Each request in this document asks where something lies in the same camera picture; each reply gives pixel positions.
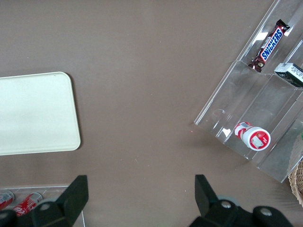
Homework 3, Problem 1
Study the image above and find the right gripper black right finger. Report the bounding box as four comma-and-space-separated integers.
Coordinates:
188, 174, 293, 227

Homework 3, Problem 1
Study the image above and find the Snickers chocolate bar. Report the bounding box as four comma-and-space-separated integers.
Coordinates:
248, 19, 291, 73

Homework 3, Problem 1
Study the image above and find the clear acrylic can holder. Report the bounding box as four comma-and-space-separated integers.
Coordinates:
0, 185, 86, 227

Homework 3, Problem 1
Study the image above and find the woven wicker basket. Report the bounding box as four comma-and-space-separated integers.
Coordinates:
288, 159, 303, 203

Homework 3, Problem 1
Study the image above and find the red cola can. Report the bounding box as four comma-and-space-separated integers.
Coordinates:
0, 191, 15, 211
13, 192, 44, 217

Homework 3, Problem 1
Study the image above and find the green white small box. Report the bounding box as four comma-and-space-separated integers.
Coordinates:
274, 62, 303, 88

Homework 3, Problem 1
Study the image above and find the clear acrylic display stand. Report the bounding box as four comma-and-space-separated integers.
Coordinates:
193, 0, 303, 184

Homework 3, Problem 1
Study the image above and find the red and white yogurt cup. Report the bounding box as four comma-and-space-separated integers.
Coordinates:
234, 121, 271, 151

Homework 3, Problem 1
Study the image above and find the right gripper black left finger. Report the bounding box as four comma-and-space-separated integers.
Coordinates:
0, 175, 89, 227

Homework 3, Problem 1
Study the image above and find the cream plastic tray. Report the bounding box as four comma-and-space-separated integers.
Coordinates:
0, 71, 81, 156

